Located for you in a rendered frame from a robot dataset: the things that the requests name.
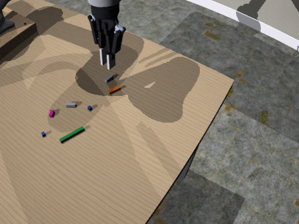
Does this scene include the green rod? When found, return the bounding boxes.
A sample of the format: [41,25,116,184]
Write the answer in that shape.
[60,126,84,143]

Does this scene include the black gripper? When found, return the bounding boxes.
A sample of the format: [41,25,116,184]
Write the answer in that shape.
[88,3,126,70]

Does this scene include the orange rod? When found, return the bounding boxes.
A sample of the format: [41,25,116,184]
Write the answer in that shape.
[108,86,121,95]

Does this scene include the small magenta block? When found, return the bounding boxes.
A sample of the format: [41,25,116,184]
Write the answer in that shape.
[49,110,54,117]

